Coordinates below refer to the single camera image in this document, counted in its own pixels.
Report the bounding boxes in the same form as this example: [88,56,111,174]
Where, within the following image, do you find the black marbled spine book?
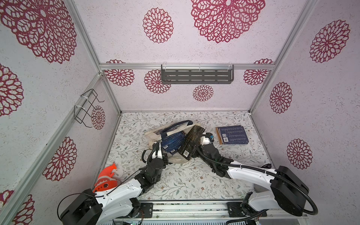
[178,126,205,160]

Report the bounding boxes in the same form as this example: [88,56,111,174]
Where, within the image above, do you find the blue grid cover book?
[217,125,249,145]

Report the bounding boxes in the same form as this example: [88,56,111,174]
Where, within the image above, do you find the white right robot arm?
[194,133,317,217]

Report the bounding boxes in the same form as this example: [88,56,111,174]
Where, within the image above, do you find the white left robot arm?
[58,157,168,225]

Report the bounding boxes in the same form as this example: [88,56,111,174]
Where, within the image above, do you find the stack of blue books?
[161,131,186,155]

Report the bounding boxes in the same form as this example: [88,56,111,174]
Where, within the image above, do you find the red plastic object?
[93,163,118,192]

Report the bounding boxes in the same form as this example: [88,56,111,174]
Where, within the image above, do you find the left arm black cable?
[141,142,161,164]

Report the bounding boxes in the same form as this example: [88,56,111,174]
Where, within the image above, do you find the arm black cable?
[141,142,161,164]
[195,134,318,225]

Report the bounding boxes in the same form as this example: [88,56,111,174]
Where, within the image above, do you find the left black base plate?
[124,202,154,219]

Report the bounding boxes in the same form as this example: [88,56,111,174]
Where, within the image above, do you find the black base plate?
[124,202,154,219]
[226,202,267,218]

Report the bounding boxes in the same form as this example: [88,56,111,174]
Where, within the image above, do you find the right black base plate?
[226,202,267,218]

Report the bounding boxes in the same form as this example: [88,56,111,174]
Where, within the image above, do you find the aluminium front rail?
[102,200,310,225]

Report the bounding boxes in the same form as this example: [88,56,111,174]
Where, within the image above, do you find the grey slotted wall shelf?
[160,64,234,84]

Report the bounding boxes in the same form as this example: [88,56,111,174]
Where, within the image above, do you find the black wire wall rack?
[73,89,106,130]

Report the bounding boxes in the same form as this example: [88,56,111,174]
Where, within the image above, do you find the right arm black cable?
[195,134,318,225]

